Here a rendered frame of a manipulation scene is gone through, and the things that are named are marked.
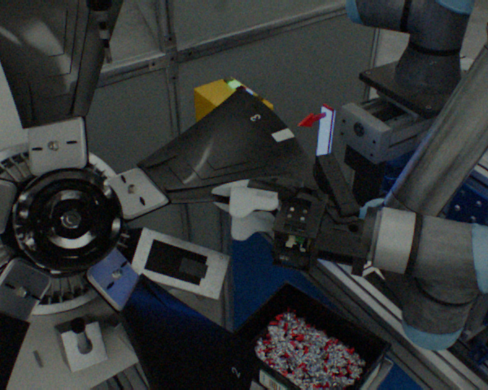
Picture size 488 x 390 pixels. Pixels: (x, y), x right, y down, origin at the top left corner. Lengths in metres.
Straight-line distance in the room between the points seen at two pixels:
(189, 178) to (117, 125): 0.83
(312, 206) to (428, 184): 0.17
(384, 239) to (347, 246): 0.04
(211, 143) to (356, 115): 0.54
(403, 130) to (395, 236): 0.65
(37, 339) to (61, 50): 0.45
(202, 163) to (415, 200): 0.29
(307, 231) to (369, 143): 0.64
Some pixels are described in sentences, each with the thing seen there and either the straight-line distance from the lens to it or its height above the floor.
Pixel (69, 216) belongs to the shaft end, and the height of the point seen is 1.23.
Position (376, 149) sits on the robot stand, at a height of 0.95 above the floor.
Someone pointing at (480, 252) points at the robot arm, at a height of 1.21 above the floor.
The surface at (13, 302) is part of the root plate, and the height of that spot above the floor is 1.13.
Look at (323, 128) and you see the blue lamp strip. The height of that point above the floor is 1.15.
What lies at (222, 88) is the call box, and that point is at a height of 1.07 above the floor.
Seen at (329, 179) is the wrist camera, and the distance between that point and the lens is 0.69.
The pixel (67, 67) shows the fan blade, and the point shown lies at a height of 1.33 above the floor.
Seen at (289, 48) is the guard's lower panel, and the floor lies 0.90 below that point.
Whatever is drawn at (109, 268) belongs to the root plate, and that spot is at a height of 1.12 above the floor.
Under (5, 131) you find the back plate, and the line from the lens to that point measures 0.92.
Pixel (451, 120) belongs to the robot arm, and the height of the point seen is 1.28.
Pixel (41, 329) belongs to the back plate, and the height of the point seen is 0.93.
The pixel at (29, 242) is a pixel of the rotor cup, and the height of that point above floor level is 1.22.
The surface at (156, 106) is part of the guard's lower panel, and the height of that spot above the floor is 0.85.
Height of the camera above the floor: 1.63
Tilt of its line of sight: 39 degrees down
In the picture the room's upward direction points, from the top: straight up
